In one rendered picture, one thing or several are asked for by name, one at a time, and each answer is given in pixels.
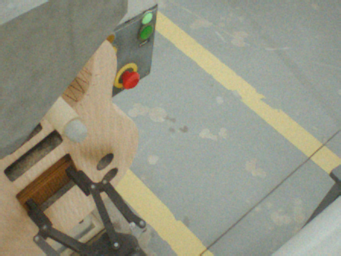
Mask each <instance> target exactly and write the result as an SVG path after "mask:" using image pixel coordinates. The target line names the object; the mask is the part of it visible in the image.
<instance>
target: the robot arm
mask: <svg viewBox="0 0 341 256"><path fill-rule="evenodd" d="M65 171H66V174H67V175H68V176H69V177H70V178H71V179H72V180H73V181H74V183H75V184H76V185H77V186H78V187H79V188H80V189H81V191H83V193H84V194H85V195H86V197H88V196H89V195H90V194H92V197H93V199H94V202H95V205H96V206H97V211H98V212H99V214H100V218H101V219H102V222H103V223H104V228H105V229H106V232H105V233H104V234H102V235H101V236H100V238H99V239H98V240H97V241H95V242H92V244H91V245H86V244H85V243H84V242H80V241H79V240H77V239H74V238H73V237H71V236H69V235H67V234H65V233H63V232H61V231H59V230H58V229H56V228H53V227H52V226H53V224H52V222H50V220H49V218H48V217H47V216H46V214H45V213H44V212H43V211H42V210H41V209H40V208H39V207H38V206H37V205H36V204H35V202H33V200H32V199H28V200H27V205H29V206H30V208H32V210H30V211H29V212H28V213H27V215H28V216H29V217H30V219H31V220H32V221H33V222H34V223H35V225H36V226H37V227H39V232H38V233H37V234H36V235H35V236H34V237H33V241H34V242H35V243H36V244H37V246H38V247H39V248H40V249H41V250H42V251H43V252H45V254H46V255H47V256H61V255H60V254H59V253H58V252H57V251H56V250H55V249H54V248H53V247H51V246H50V245H49V244H48V243H47V242H46V240H47V238H48V237H49V238H51V239H52V240H54V241H56V242H58V243H59V244H61V245H64V246H65V247H67V248H70V249H71V250H73V251H75V252H76V253H79V254H80V255H81V256H148V255H147V254H146V253H145V252H144V251H143V250H142V249H141V247H140V246H139V244H138V237H140V235H141V234H142V233H143V232H145V231H146V229H147V228H146V221H145V220H143V219H142V218H141V217H138V216H137V215H136V214H134V212H132V210H131V209H130V208H129V206H128V205H127V204H126V202H125V201H124V200H123V198H122V197H121V196H120V194H118V193H117V191H116V189H115V188H114V187H113V186H112V184H111V183H110V182H109V180H107V179H106V178H104V179H103V180H101V182H98V183H94V182H93V181H92V180H91V179H90V178H89V177H88V176H87V175H86V174H85V173H84V172H83V171H82V170H80V171H78V172H77V173H75V172H74V171H73V170H72V168H71V167H70V166H68V167H67V169H65ZM104 191H105V193H106V195H107V196H108V197H109V198H110V200H112V202H113V203H114V204H115V206H116V208H117V209H118V210H119V211H120V213H121V214H122V215H123V217H124V218H125V219H126V221H127V222H128V223H129V228H130V230H131V231H132V234H124V233H121V232H115V228H114V227H113V225H112V222H111V220H110V217H109V214H108V212H107V209H106V207H105V205H104V201H103V200H102V197H101V196H100V193H102V192H104ZM270 256H341V195H340V196H339V197H338V198H337V199H336V200H335V201H333V202H332V203H331V204H330V205H329V206H328V207H327V208H326V209H325V210H323V211H322V212H321V213H319V215H317V216H316V217H315V218H314V219H313V220H311V221H310V222H309V223H308V224H307V225H306V226H305V227H303V229H301V230H300V231H299V232H298V233H297V234H295V235H294V236H293V237H292V238H290V239H289V240H288V241H287V242H286V243H285V244H284V245H283V246H281V248H279V249H278V250H277V251H275V252H274V253H273V254H271V255H270Z"/></svg>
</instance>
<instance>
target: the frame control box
mask: <svg viewBox="0 0 341 256"><path fill-rule="evenodd" d="M147 11H152V14H153V16H152V19H151V20H150V21H149V23H147V24H141V17H142V15H143V14H144V13H145V12H147ZM157 15H158V3H157V2H156V1H155V0H129V1H128V12H127V13H126V15H125V16H124V17H123V19H122V20H121V22H119V23H118V25H117V26H116V27H115V29H113V32H115V35H116V37H115V40H114V41H113V43H112V44H111V45H112V46H114V47H115V48H116V59H117V68H116V75H115V80H114V83H113V88H112V97H115V95H117V94H119V93H120V92H121V91H124V90H125V88H124V87H123V79H122V75H123V73H125V72H126V71H129V73H131V72H137V73H138V74H139V75H140V79H139V80H141V79H143V78H144V77H145V76H147V75H149V73H150V71H151V62H152V51H153V46H154V40H155V25H156V20H157ZM146 26H152V33H151V34H150V35H149V37H147V38H146V39H144V40H143V39H142V38H141V32H142V31H143V30H144V29H145V28H146Z"/></svg>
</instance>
